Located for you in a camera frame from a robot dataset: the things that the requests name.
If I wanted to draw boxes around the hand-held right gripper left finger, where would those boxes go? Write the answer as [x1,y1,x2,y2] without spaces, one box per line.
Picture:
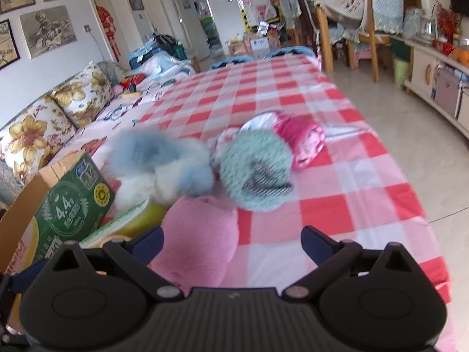
[47,226,184,299]

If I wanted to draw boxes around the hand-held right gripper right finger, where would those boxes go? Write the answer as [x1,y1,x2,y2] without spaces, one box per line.
[282,226,420,297]

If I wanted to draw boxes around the green white sponge cloth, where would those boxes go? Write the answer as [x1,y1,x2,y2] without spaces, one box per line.
[79,198,151,249]

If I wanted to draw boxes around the pink plush toy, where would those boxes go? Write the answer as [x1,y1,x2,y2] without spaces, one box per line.
[147,194,240,296]

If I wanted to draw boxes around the white fluffy pom-pom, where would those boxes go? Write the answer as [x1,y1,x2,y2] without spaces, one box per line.
[115,167,176,211]

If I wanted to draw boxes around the cardboard box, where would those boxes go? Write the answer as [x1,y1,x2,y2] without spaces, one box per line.
[0,150,117,338]

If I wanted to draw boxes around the teal knitted hat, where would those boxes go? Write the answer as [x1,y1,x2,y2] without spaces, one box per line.
[218,126,295,213]

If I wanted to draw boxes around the blue fluffy pom-pom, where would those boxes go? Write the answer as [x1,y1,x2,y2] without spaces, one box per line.
[108,126,217,200]

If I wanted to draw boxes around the pink printed pouch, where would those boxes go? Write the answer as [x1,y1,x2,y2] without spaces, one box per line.
[240,112,327,171]

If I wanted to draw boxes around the red white checkered tablecloth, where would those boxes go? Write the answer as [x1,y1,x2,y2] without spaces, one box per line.
[84,53,458,352]

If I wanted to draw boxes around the pink printed sofa cover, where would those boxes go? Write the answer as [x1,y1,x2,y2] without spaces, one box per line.
[51,75,180,169]

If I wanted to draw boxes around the floral sofa cushion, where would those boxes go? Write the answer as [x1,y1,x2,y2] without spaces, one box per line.
[0,97,78,187]
[50,62,115,130]

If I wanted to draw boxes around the floral sofa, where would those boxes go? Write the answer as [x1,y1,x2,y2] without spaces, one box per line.
[0,60,195,206]

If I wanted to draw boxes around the red toy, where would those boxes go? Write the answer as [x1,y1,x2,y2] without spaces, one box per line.
[120,73,146,86]

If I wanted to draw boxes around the pile of blue bedding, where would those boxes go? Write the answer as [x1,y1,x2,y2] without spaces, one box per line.
[128,34,196,79]

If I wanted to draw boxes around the green waste bin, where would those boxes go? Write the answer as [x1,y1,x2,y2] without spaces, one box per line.
[393,58,410,87]

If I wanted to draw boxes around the white television cabinet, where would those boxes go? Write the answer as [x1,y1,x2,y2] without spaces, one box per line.
[402,38,469,138]

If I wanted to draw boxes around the cartons on floor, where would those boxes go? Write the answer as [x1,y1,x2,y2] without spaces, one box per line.
[228,31,281,60]

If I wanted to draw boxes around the wooden dining table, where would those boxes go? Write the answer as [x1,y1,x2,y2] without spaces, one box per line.
[311,0,367,73]

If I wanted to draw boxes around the red door decoration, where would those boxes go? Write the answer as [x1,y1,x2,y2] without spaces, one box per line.
[96,5,122,63]

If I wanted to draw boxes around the pile of oranges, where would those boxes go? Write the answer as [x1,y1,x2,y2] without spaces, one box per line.
[451,47,469,66]

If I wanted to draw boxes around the hanging clothes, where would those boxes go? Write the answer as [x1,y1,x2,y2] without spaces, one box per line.
[280,0,305,31]

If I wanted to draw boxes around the wooden chair with cover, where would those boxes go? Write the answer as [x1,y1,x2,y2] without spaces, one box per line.
[344,0,405,83]

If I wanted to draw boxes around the yellow black height chart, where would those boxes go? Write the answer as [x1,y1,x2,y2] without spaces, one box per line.
[226,0,254,34]

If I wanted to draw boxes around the red flower bouquet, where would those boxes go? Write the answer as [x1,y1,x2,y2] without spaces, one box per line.
[433,5,459,42]

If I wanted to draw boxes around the grey sketch wall picture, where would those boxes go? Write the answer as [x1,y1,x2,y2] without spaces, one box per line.
[19,5,78,60]

